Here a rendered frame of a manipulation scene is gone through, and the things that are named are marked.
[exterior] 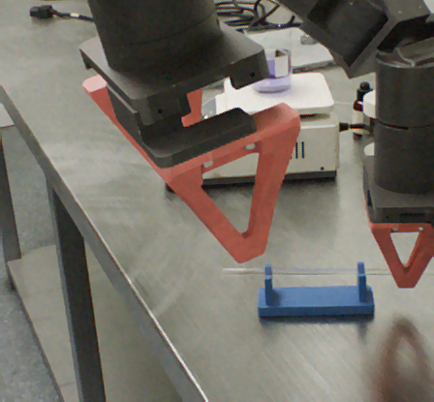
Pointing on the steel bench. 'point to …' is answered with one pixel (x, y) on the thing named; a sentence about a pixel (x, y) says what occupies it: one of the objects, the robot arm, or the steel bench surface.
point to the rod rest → (317, 299)
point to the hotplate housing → (317, 132)
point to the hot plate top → (309, 96)
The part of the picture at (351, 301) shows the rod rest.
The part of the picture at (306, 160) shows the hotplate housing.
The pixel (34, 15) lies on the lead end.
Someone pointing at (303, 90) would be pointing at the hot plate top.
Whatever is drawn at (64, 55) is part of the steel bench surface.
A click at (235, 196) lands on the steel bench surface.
